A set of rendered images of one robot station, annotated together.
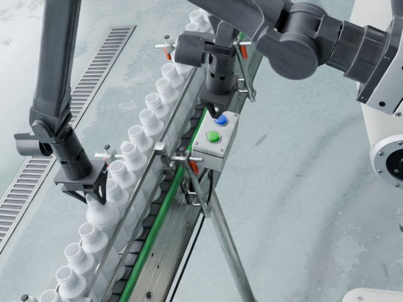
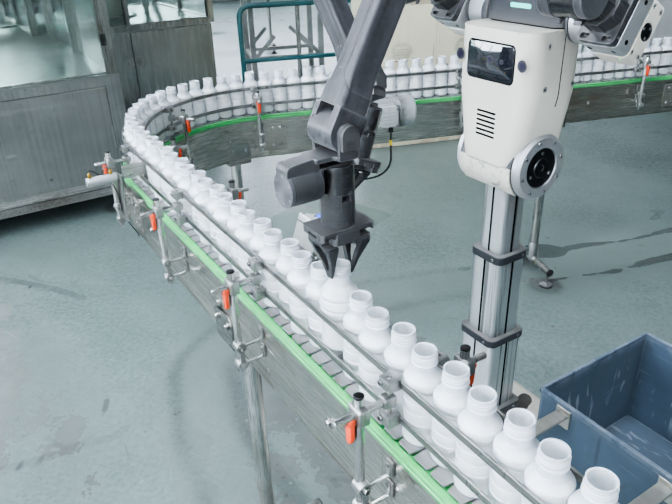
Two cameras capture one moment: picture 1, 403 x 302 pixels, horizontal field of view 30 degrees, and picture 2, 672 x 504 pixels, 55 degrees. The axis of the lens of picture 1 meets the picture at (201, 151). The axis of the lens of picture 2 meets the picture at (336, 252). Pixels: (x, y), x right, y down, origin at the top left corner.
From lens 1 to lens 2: 1.46 m
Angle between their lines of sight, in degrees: 53
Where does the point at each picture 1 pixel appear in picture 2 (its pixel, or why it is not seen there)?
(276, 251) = (218, 479)
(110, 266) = not seen: hidden behind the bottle
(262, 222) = (177, 465)
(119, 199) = not seen: hidden behind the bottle
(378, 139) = (521, 148)
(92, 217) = (344, 292)
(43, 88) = (361, 73)
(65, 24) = not seen: outside the picture
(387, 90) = (632, 27)
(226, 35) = (383, 82)
